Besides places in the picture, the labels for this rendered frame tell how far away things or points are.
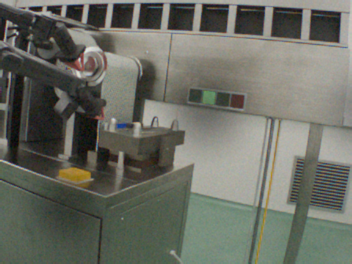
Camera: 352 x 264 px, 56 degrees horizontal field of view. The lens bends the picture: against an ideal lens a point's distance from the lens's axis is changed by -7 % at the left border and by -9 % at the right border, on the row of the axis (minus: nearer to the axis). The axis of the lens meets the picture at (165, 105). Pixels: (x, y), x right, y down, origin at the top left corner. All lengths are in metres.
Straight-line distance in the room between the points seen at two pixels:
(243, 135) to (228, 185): 0.58
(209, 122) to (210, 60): 2.48
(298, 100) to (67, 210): 0.91
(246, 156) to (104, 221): 2.94
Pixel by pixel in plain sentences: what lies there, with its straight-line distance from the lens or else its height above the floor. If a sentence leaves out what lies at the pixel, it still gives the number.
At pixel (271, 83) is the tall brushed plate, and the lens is 1.40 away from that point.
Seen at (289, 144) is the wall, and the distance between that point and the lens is 3.75.
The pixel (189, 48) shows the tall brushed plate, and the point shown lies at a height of 1.38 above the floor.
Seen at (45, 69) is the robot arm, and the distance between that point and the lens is 0.96.
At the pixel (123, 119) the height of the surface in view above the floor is 1.06.
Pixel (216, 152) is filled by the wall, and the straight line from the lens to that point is 3.92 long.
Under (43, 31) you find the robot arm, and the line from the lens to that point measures 1.17.
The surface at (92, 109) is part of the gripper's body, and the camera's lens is 1.24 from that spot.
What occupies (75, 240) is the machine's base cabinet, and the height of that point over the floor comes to 0.72.
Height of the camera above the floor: 1.21
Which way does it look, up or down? 3 degrees down
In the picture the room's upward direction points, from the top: 7 degrees clockwise
